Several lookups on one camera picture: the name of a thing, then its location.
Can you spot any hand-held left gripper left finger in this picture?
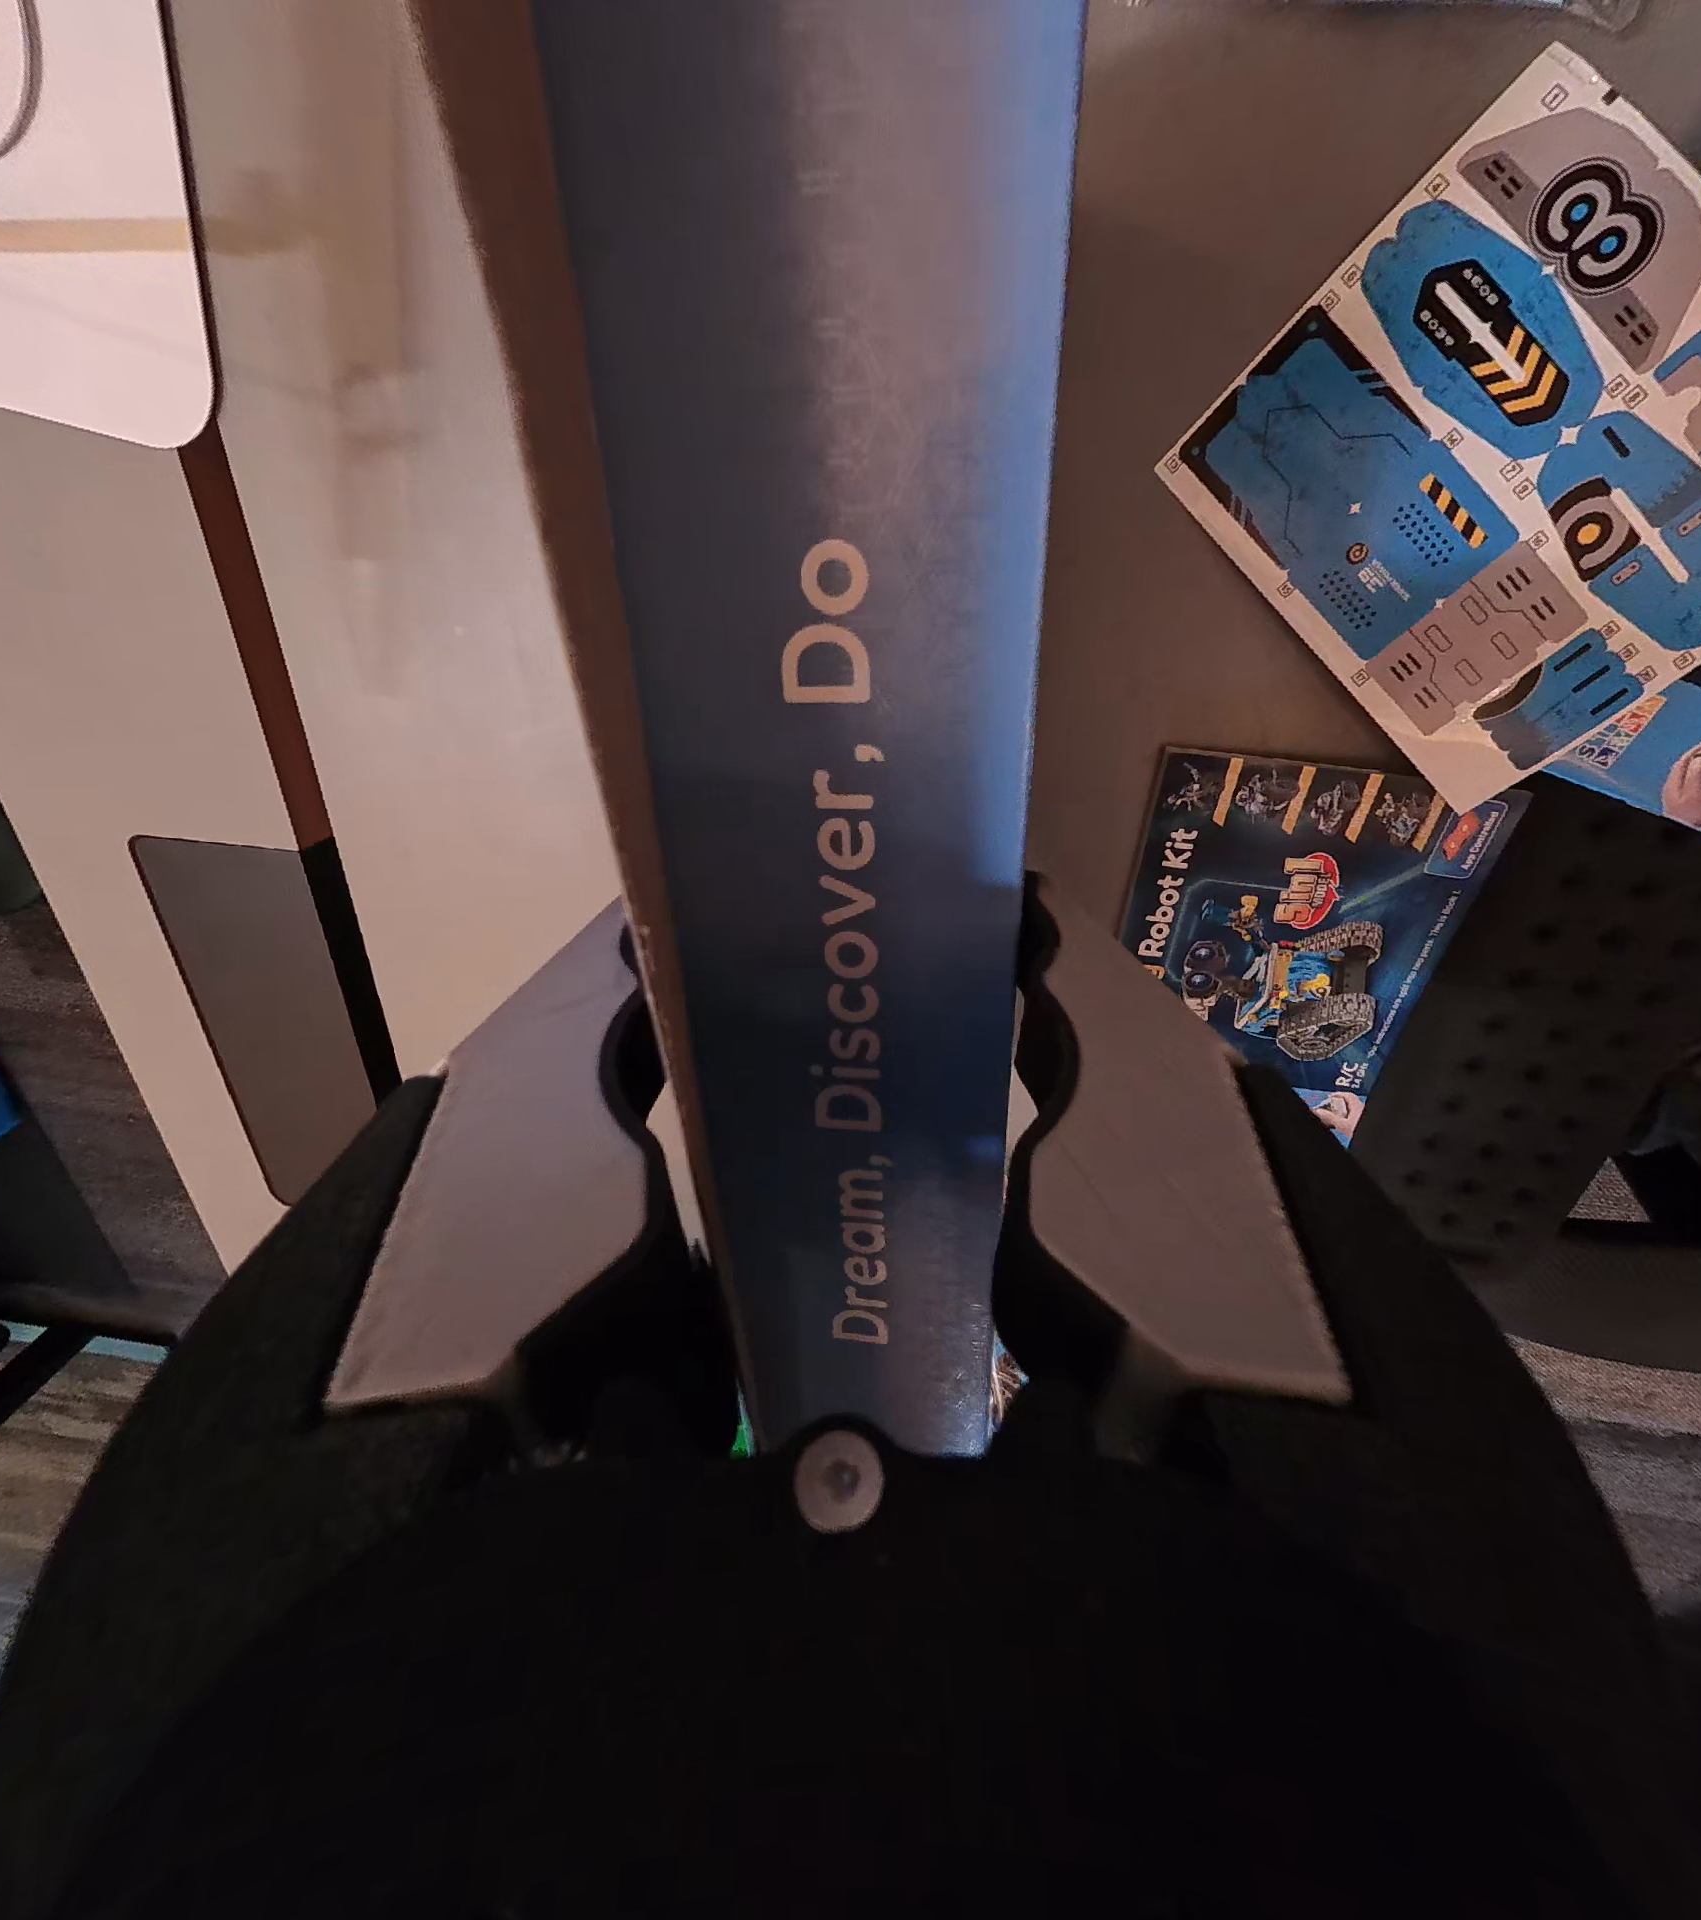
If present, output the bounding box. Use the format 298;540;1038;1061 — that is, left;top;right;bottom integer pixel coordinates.
322;896;709;1450

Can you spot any white desk stand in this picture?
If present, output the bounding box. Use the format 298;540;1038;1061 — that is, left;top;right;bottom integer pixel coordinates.
0;0;218;452

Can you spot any blue sticker sheet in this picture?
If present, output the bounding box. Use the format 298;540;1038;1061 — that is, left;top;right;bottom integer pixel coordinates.
1157;43;1701;813

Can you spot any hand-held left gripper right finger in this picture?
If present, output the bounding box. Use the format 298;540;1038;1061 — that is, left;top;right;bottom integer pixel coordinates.
988;874;1354;1454

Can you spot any blue robot kit box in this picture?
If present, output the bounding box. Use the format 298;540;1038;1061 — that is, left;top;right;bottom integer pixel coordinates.
407;0;1093;1464

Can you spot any large blue instruction booklet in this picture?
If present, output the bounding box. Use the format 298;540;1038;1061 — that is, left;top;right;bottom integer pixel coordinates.
1120;747;1534;1150

